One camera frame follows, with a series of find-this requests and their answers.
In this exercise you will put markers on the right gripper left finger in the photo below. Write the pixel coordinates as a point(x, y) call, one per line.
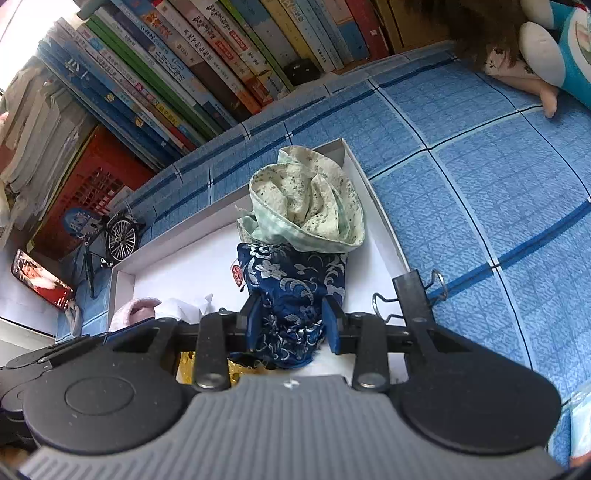
point(239, 329)

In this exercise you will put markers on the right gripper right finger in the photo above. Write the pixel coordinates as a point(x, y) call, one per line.
point(365, 336)

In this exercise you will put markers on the gold sequin bow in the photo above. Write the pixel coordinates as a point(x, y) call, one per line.
point(210, 369)

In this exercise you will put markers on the pale pink knit sock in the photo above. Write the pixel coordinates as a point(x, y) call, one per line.
point(133, 312)

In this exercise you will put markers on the navy floral fabric pouch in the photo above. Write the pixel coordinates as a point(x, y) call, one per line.
point(292, 285)

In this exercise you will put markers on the green floral fabric pouch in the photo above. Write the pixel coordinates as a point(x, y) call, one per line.
point(304, 200)

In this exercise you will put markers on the black binder clip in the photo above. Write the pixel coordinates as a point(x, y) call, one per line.
point(416, 299)

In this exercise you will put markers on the white shallow cardboard box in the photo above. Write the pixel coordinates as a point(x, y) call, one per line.
point(193, 270)

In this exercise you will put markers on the miniature black bicycle model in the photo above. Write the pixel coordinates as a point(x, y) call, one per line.
point(121, 236)

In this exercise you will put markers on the smartphone with red screen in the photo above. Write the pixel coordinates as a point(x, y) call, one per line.
point(41, 281)

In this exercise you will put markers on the blue checkered tablecloth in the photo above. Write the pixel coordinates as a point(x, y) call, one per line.
point(476, 181)

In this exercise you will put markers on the red plastic basket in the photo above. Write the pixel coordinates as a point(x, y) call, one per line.
point(104, 168)

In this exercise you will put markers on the row of upright books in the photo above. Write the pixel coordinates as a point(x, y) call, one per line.
point(172, 81)

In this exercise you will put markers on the brown-haired doll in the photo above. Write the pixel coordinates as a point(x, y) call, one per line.
point(486, 34)

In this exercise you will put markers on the Doraemon plush toy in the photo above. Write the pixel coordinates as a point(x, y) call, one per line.
point(555, 42)

